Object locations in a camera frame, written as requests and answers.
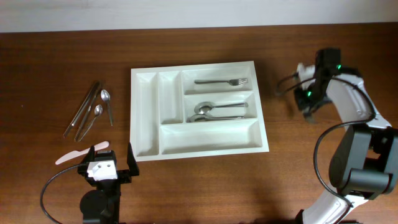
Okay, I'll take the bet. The steel tablespoon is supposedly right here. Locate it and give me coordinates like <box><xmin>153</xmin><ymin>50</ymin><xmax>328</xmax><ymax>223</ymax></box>
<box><xmin>187</xmin><ymin>114</ymin><xmax>244</xmax><ymax>123</ymax></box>
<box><xmin>194</xmin><ymin>101</ymin><xmax>248</xmax><ymax>114</ymax></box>

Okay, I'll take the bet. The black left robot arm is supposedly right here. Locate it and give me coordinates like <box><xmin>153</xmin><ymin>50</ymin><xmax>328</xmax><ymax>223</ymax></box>
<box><xmin>78</xmin><ymin>144</ymin><xmax>139</xmax><ymax>223</ymax></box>

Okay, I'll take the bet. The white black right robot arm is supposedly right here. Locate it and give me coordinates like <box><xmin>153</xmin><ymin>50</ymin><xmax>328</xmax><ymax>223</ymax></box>
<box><xmin>294</xmin><ymin>48</ymin><xmax>397</xmax><ymax>223</ymax></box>

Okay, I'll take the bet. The pink plastic knife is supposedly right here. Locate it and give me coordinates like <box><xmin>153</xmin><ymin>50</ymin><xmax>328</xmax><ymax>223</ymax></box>
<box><xmin>55</xmin><ymin>141</ymin><xmax>110</xmax><ymax>165</ymax></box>

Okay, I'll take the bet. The small teaspoon lower left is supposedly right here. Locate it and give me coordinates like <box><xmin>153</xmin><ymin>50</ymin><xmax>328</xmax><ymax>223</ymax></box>
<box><xmin>78</xmin><ymin>105</ymin><xmax>103</xmax><ymax>142</ymax></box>

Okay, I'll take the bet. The small teaspoon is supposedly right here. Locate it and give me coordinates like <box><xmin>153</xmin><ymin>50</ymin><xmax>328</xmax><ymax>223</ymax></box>
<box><xmin>101</xmin><ymin>89</ymin><xmax>114</xmax><ymax>125</ymax></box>
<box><xmin>78</xmin><ymin>105</ymin><xmax>103</xmax><ymax>142</ymax></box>

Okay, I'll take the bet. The small teaspoon upper left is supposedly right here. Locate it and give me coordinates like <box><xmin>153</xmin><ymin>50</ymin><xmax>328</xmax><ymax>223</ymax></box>
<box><xmin>101</xmin><ymin>89</ymin><xmax>114</xmax><ymax>125</ymax></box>

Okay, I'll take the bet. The white plastic cutlery tray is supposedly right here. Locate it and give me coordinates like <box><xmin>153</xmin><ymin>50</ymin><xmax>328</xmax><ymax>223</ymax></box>
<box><xmin>130</xmin><ymin>61</ymin><xmax>269</xmax><ymax>161</ymax></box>

